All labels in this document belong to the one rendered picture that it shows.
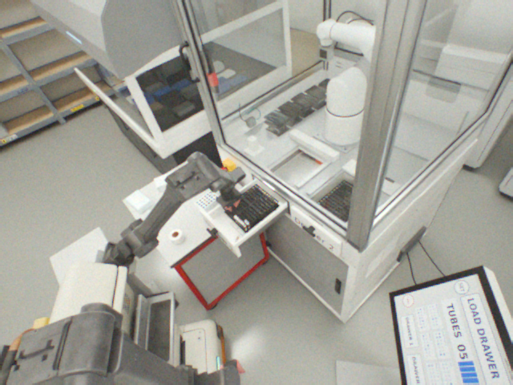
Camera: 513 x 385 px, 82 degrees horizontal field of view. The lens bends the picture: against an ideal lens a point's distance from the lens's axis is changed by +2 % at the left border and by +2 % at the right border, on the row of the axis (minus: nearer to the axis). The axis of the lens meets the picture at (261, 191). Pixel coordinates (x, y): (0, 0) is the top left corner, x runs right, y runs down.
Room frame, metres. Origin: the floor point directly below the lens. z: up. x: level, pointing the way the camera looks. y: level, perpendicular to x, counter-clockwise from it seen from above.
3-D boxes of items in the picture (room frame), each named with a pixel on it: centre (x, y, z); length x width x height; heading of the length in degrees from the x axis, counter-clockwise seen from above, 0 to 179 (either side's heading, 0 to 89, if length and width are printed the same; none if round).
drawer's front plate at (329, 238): (0.73, -0.20, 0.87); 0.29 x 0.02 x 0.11; 32
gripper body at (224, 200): (0.87, 0.15, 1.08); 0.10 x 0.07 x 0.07; 121
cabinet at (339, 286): (1.21, -0.47, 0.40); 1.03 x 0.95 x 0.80; 32
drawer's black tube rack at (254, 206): (0.93, 0.06, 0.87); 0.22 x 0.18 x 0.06; 122
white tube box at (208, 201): (1.12, 0.31, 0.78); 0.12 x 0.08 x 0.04; 127
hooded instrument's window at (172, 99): (2.63, 0.58, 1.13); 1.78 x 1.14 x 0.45; 32
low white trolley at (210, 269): (1.19, 0.44, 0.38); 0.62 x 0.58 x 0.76; 32
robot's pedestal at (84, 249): (0.93, 1.00, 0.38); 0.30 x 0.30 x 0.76; 32
